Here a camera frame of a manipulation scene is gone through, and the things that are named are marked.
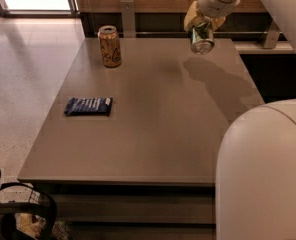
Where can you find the left metal wall bracket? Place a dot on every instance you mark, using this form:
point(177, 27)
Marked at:
point(128, 18)

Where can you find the orange soda can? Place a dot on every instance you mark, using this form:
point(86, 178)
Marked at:
point(110, 46)

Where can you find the dark blue snack packet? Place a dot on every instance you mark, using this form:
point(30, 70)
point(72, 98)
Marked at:
point(88, 106)

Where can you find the right metal wall bracket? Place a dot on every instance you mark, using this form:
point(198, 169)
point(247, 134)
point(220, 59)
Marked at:
point(271, 36)

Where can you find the green soda can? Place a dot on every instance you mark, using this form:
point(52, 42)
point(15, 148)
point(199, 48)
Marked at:
point(201, 38)

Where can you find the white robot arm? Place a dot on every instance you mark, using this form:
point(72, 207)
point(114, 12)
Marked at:
point(255, 184)

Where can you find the horizontal metal rail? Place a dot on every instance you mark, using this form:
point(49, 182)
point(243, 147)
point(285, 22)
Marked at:
point(183, 34)

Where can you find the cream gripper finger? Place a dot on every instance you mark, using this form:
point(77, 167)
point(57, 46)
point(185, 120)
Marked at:
point(218, 22)
point(193, 17)

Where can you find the grey table drawer front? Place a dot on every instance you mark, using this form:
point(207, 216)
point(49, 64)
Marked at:
point(136, 209)

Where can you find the metal wall bracket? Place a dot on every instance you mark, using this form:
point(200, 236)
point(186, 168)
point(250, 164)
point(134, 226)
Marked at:
point(271, 36)
point(128, 18)

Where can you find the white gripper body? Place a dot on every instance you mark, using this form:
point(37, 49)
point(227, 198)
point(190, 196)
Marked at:
point(215, 4)

